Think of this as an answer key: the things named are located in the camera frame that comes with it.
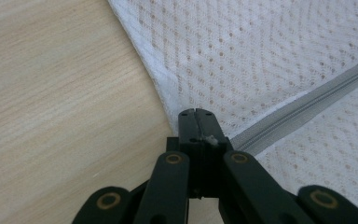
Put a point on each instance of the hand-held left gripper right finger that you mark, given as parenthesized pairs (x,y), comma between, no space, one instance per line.
(208,124)

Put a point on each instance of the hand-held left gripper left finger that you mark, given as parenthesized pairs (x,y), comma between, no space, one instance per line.
(187,127)

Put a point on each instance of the white knit garment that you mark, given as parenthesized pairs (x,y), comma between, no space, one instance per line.
(261,56)

